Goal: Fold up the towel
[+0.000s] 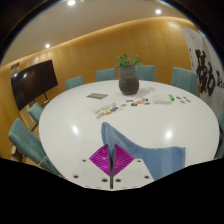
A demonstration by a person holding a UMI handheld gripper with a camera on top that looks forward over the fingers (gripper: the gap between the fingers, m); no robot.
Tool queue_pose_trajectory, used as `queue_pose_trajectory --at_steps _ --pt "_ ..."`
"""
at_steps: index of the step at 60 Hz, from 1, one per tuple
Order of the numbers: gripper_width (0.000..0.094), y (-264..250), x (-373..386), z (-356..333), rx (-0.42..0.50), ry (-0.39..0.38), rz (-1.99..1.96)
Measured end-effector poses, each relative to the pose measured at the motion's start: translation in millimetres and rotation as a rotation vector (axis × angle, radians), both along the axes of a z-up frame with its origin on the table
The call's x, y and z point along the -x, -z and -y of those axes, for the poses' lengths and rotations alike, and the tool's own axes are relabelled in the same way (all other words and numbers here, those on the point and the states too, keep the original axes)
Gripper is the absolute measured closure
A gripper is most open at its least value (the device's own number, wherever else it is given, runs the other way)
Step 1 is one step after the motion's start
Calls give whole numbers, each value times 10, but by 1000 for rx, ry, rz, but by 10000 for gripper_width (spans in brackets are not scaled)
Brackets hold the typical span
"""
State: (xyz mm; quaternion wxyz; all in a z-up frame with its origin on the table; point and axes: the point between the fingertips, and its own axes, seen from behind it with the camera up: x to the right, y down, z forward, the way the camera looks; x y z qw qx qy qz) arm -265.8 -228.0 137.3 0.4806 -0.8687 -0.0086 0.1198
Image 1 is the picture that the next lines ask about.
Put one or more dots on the dark grey flat pad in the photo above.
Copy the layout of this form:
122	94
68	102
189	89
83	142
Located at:
97	96

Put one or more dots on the teal chairs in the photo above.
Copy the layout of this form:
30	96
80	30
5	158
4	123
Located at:
25	140

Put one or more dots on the ceiling lights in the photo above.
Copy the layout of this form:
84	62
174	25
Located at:
158	11

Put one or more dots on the loose colourful round stickers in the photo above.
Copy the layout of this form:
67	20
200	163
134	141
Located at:
138	101

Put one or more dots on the small green object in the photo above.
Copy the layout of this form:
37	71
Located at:
171	97

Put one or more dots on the black television screen on stand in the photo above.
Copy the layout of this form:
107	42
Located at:
31	83

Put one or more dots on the small scattered stickers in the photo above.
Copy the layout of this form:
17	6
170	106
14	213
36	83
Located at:
183	99

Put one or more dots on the white flat box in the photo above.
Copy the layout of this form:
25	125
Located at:
161	98

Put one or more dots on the white calligraphy folding screen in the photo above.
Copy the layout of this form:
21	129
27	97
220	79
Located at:
206	66

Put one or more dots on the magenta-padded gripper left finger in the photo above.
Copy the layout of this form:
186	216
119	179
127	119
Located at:
87	171

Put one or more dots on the blue towel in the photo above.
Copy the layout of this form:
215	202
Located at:
160	161

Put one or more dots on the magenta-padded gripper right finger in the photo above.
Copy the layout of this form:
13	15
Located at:
133	171

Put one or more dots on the potted plant in dark vase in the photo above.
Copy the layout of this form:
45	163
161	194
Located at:
128	80

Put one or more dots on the white sheet with colourful stickers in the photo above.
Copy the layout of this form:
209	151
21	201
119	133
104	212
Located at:
107	110

